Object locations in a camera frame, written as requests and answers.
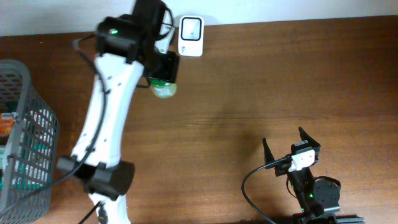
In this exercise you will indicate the white barcode scanner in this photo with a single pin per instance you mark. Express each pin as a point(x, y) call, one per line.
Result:
point(190, 36)

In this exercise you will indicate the green 3M gloves package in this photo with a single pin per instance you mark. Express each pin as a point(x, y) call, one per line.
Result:
point(35, 152)

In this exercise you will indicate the orange snack packet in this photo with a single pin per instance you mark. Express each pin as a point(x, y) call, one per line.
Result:
point(7, 122)

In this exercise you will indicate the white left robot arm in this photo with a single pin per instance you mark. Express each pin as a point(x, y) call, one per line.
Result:
point(129, 48)

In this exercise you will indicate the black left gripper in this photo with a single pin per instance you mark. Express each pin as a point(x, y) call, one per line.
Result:
point(171, 71)

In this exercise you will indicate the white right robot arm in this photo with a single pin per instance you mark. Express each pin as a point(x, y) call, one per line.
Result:
point(318, 196)

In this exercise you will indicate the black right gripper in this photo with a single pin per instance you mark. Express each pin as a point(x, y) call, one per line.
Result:
point(286, 163)

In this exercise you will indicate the green lid jar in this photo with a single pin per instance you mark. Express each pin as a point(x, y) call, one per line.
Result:
point(163, 89)

